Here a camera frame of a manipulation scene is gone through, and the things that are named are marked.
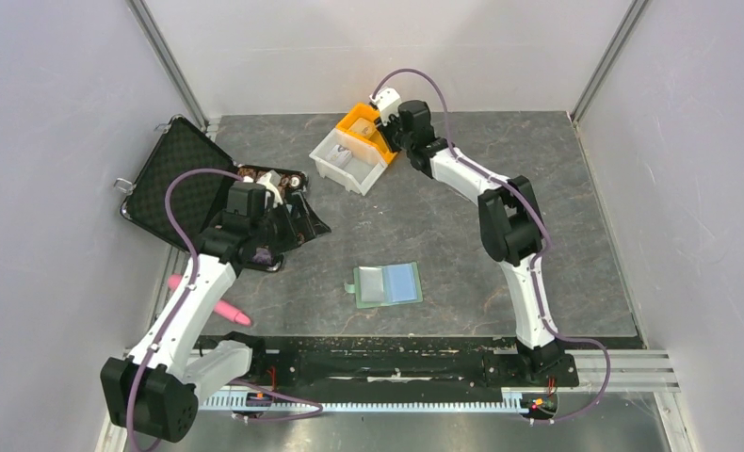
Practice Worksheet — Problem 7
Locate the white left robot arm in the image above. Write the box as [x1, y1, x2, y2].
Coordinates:
[100, 182, 299, 443]

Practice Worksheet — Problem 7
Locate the black poker chip case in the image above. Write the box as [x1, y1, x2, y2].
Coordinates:
[113, 114, 332, 273]

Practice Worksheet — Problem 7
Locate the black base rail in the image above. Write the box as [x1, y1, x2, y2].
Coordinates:
[228, 332, 579, 403]

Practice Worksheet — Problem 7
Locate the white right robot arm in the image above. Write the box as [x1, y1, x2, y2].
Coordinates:
[372, 99, 574, 384]

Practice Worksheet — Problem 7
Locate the orange plastic bin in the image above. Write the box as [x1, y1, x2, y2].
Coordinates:
[336, 103, 396, 166]

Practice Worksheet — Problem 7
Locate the green card holder wallet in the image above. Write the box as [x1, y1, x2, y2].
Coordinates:
[344, 262, 424, 309]

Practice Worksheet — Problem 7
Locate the pink handled tool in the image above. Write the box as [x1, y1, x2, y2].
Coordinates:
[167, 273, 252, 327]

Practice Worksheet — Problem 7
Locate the white VIP card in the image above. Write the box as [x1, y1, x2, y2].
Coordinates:
[324, 144, 353, 169]

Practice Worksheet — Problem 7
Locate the brown chip stack top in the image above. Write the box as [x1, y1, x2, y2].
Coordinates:
[237, 165, 307, 189]

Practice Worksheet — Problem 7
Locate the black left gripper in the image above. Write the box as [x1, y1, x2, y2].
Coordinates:
[251, 190, 330, 257]

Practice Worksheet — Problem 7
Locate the white plastic bin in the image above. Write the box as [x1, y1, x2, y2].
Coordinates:
[309, 128, 388, 196]

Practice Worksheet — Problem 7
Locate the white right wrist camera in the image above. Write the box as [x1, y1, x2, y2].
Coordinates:
[370, 87, 402, 121]

